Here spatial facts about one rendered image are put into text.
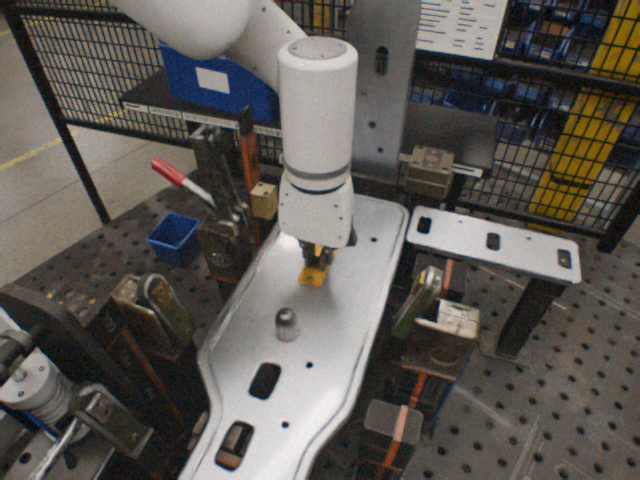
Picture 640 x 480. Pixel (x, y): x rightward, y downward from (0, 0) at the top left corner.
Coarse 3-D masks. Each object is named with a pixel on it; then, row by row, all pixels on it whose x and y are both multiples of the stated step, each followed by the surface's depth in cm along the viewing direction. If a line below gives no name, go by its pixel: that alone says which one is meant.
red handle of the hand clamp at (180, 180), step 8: (160, 160) 62; (152, 168) 62; (160, 168) 62; (168, 168) 62; (168, 176) 62; (176, 176) 63; (184, 176) 63; (176, 184) 63; (184, 184) 63; (192, 184) 64; (192, 192) 63; (200, 192) 64; (200, 200) 64; (208, 200) 64
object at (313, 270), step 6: (318, 246) 69; (318, 252) 68; (312, 258) 66; (318, 258) 66; (312, 264) 66; (318, 264) 65; (306, 270) 65; (312, 270) 65; (318, 270) 65; (324, 270) 65; (300, 276) 65; (306, 276) 65; (312, 276) 65; (318, 276) 65; (324, 276) 65; (306, 282) 64; (312, 282) 64; (318, 282) 64
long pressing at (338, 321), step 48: (288, 240) 71; (384, 240) 71; (240, 288) 63; (288, 288) 64; (336, 288) 64; (384, 288) 64; (240, 336) 58; (336, 336) 58; (240, 384) 53; (288, 384) 53; (336, 384) 53; (288, 432) 49; (336, 432) 50
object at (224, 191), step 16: (208, 128) 56; (192, 144) 55; (208, 144) 56; (224, 144) 54; (208, 160) 56; (224, 160) 59; (208, 176) 58; (224, 176) 61; (224, 192) 62; (224, 208) 62; (240, 208) 65
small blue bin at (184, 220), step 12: (168, 216) 107; (180, 216) 107; (156, 228) 103; (168, 228) 108; (180, 228) 110; (192, 228) 108; (156, 240) 104; (168, 240) 109; (180, 240) 112; (192, 240) 104; (156, 252) 104; (168, 252) 102; (180, 252) 100; (192, 252) 106; (168, 264) 106; (180, 264) 104
